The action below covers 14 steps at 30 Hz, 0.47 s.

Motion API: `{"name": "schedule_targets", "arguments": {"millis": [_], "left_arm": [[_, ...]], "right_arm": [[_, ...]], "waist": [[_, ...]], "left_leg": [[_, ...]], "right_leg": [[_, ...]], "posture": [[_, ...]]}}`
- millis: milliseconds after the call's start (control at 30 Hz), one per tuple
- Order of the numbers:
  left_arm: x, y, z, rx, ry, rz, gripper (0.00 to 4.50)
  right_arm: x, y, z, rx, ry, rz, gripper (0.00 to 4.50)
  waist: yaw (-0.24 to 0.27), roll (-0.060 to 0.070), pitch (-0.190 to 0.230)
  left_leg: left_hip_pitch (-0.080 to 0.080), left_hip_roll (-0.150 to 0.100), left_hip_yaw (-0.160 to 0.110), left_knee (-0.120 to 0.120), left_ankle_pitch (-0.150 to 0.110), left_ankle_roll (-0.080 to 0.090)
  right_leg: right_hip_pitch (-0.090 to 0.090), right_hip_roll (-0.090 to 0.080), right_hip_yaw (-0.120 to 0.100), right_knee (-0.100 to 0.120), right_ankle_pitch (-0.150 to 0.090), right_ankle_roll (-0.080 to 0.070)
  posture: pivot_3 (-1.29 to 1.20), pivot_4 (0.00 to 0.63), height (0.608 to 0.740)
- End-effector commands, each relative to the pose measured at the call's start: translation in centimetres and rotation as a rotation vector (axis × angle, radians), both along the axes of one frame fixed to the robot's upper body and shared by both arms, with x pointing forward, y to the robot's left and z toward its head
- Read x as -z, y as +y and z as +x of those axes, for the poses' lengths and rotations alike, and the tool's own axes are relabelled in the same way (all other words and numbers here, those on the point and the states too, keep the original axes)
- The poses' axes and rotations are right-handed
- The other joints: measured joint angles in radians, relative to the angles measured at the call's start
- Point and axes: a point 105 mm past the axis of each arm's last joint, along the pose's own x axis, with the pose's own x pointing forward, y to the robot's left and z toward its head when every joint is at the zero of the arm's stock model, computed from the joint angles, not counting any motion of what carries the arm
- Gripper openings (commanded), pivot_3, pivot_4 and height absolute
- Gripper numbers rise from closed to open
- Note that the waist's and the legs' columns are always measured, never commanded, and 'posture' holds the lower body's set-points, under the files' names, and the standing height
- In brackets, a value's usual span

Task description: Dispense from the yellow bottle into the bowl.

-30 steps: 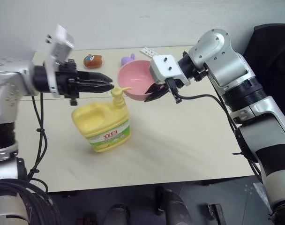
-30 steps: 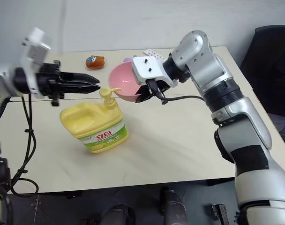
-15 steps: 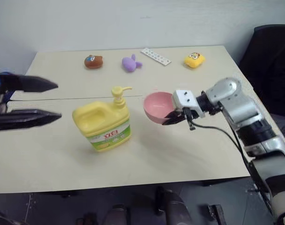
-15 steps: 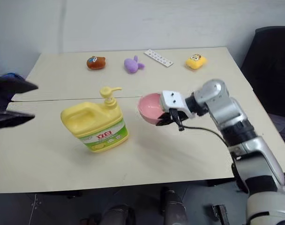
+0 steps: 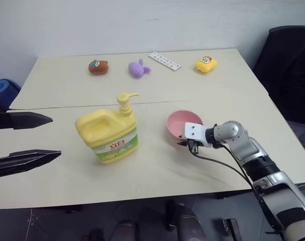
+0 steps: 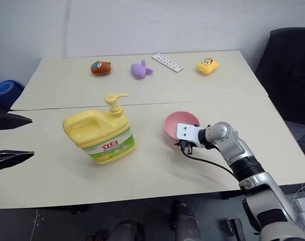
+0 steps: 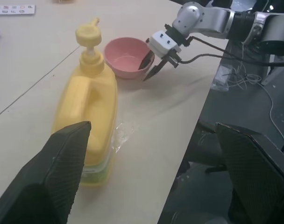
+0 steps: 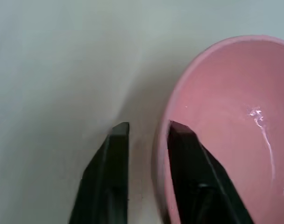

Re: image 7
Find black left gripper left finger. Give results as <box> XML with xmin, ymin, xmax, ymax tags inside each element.
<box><xmin>0</xmin><ymin>120</ymin><xmax>92</xmax><ymax>224</ymax></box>

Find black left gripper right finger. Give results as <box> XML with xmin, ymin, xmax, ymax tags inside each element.
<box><xmin>215</xmin><ymin>122</ymin><xmax>284</xmax><ymax>224</ymax></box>

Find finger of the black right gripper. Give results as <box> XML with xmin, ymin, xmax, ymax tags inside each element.
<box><xmin>143</xmin><ymin>56</ymin><xmax>171</xmax><ymax>82</ymax></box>
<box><xmin>138</xmin><ymin>51</ymin><xmax>155</xmax><ymax>71</ymax></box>

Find pink bowl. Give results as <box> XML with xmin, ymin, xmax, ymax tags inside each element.
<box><xmin>104</xmin><ymin>37</ymin><xmax>156</xmax><ymax>79</ymax></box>

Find yellow pump dispenser bottle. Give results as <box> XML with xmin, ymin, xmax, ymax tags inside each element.
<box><xmin>50</xmin><ymin>18</ymin><xmax>119</xmax><ymax>187</ymax></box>

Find clear plastic bag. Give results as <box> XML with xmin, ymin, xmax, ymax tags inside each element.
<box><xmin>211</xmin><ymin>64</ymin><xmax>230</xmax><ymax>91</ymax></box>

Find clear plastic film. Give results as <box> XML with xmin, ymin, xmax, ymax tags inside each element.
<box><xmin>112</xmin><ymin>120</ymin><xmax>136</xmax><ymax>154</ymax></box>

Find white letter card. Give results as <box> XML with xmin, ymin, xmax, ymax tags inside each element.
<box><xmin>0</xmin><ymin>4</ymin><xmax>36</xmax><ymax>15</ymax></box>

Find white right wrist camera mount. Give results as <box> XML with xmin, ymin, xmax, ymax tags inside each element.
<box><xmin>148</xmin><ymin>30</ymin><xmax>181</xmax><ymax>58</ymax></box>

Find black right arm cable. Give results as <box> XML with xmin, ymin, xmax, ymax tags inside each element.
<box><xmin>178</xmin><ymin>36</ymin><xmax>284</xmax><ymax>68</ymax></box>

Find white loose cables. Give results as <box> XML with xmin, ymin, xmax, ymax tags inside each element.
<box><xmin>222</xmin><ymin>44</ymin><xmax>284</xmax><ymax>142</ymax></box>

